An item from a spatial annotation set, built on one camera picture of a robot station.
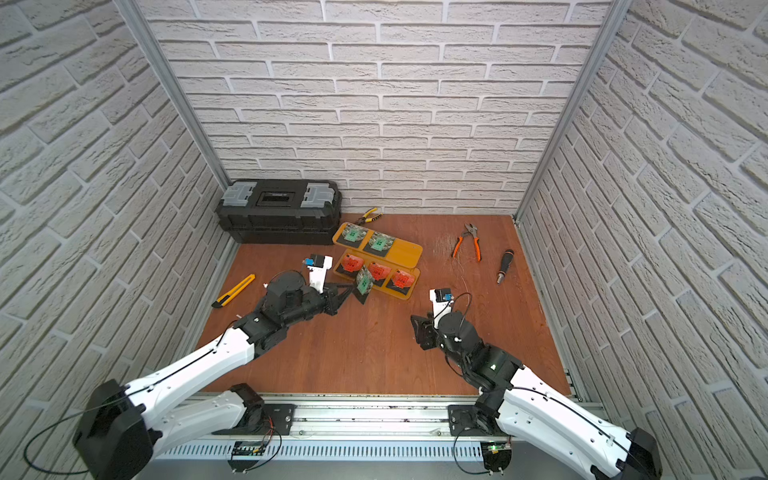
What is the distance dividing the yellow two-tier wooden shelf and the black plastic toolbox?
2.7 inches

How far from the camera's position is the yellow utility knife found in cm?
96

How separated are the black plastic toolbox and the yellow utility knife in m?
0.16

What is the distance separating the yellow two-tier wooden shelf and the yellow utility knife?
337 mm

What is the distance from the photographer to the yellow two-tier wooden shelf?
917mm
